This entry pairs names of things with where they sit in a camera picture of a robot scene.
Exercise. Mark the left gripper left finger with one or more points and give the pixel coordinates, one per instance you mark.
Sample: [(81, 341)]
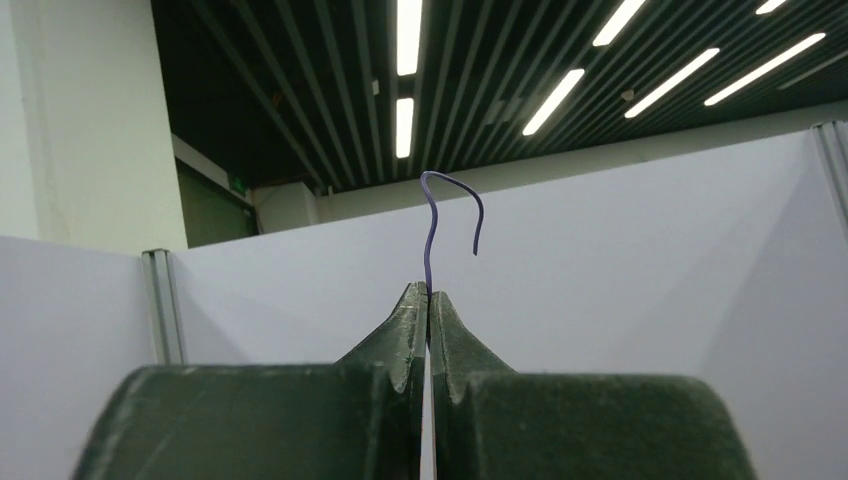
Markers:
[(357, 418)]

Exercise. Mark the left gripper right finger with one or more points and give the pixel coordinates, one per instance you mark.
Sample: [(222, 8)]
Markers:
[(492, 422)]

